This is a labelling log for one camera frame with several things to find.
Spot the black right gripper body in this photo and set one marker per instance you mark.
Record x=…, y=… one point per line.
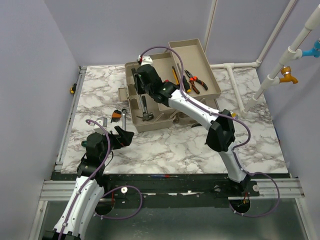
x=141, y=89

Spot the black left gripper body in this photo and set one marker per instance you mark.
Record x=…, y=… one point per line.
x=114, y=143

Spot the yellow utility knife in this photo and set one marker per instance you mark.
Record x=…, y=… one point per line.
x=175, y=76

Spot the yellow black claw hammer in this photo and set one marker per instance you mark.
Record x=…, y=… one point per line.
x=143, y=103

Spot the yellow black handled screwdriver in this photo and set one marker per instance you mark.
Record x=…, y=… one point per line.
x=184, y=80

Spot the small black-handled ball hammer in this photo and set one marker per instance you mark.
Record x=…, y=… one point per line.
x=150, y=116

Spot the black handled pruning shears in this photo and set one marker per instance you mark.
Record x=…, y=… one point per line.
x=196, y=125

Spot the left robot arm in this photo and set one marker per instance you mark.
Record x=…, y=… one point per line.
x=89, y=187

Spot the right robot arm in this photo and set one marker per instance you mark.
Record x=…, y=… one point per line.
x=219, y=124

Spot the small green screwdriver bit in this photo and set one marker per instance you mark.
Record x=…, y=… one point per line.
x=84, y=143

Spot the orange hex key set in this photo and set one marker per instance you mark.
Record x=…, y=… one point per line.
x=116, y=116

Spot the silver ratchet combination wrench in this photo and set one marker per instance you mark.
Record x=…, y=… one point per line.
x=124, y=118

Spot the yellow black screwdriver at edge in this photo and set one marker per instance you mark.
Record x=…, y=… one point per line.
x=73, y=89

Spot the yellow brass tap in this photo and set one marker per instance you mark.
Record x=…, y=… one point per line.
x=287, y=76

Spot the blue pipe fitting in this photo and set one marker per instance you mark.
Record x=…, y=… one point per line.
x=313, y=52

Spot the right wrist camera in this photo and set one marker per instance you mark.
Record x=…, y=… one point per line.
x=144, y=60

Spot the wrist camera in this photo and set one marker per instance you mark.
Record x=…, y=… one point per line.
x=144, y=60
x=101, y=126

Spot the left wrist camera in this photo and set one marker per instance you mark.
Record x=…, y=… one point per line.
x=101, y=126

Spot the black mounting rail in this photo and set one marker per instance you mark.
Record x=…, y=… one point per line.
x=196, y=190

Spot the white pvc pipe frame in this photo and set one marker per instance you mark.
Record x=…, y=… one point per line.
x=240, y=31

